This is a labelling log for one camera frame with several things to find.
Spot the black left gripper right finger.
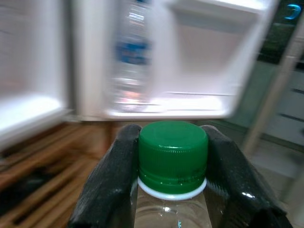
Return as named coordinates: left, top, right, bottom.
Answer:
left=201, top=124, right=293, bottom=228

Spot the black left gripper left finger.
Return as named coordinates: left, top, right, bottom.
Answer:
left=68, top=124, right=142, bottom=228

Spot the clear bottle with green cap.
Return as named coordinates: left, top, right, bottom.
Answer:
left=133, top=120, right=211, bottom=228

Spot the steel fridge door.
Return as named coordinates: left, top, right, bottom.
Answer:
left=70, top=0, right=280, bottom=121

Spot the white fridge body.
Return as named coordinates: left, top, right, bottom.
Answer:
left=0, top=0, right=75, bottom=151

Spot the wooden wine rack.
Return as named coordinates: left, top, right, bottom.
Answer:
left=0, top=123, right=124, bottom=228

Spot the aluminium framed glass sliding door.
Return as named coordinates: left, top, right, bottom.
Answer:
left=237, top=0, right=304, bottom=183

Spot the water bottle with blue label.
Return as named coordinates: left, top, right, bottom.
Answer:
left=111, top=0, right=153, bottom=113

